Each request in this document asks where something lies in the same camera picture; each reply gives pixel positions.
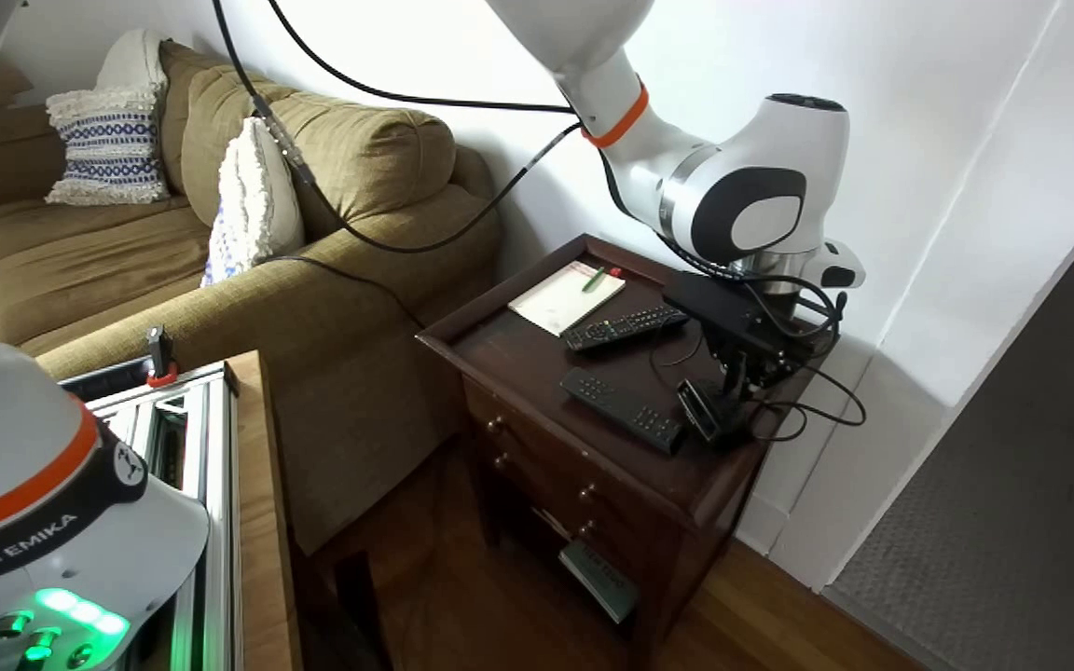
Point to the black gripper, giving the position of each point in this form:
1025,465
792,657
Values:
738,316

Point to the black alarm clock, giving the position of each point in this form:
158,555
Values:
727,417

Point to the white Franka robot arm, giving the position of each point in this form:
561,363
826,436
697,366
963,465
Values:
738,188

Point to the long black buttoned remote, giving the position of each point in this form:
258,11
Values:
626,329

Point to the green pen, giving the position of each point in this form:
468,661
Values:
595,277

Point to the dark wooden side table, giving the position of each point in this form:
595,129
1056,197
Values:
561,471

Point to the white notepad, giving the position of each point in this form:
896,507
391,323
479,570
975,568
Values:
569,297

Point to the grey flat floor box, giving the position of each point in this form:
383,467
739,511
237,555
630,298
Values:
600,579

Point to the olive fabric couch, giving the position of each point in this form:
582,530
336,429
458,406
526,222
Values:
354,311

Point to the wooden platform board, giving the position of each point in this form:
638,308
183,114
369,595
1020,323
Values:
263,522

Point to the white textured pillow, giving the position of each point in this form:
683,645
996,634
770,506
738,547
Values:
250,207

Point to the orange black clamp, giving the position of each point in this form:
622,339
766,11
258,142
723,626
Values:
158,354

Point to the striped knit pillow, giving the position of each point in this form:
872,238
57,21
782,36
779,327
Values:
111,148

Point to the white plain cushion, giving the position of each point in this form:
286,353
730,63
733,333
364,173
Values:
134,62

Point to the aluminium profile frame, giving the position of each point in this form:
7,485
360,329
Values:
196,471

